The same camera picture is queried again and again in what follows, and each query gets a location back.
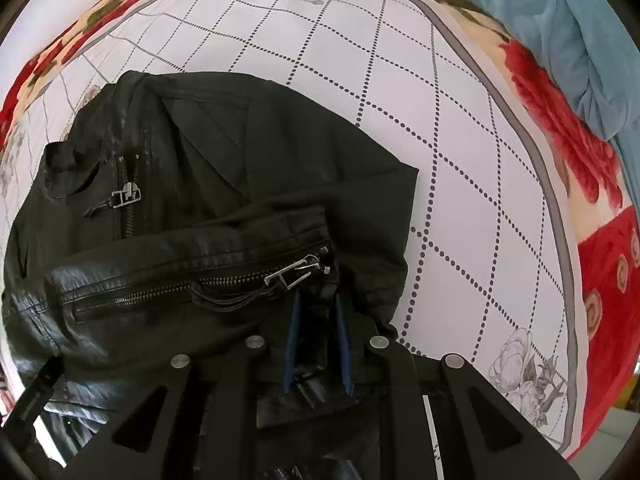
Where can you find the white floral quilted bedsheet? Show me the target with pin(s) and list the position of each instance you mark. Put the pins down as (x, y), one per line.
(360, 110)

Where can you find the light blue blanket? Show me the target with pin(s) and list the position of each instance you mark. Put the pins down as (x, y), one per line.
(540, 25)

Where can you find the red floral blanket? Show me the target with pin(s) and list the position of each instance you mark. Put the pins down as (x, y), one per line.
(575, 170)

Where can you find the black leather jacket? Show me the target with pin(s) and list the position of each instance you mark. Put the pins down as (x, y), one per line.
(210, 200)

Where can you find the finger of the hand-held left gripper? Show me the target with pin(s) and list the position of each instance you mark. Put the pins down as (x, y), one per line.
(37, 395)

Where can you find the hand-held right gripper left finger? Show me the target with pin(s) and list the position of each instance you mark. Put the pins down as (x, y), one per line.
(291, 340)

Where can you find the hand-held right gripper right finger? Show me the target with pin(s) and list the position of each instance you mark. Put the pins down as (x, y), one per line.
(344, 345)

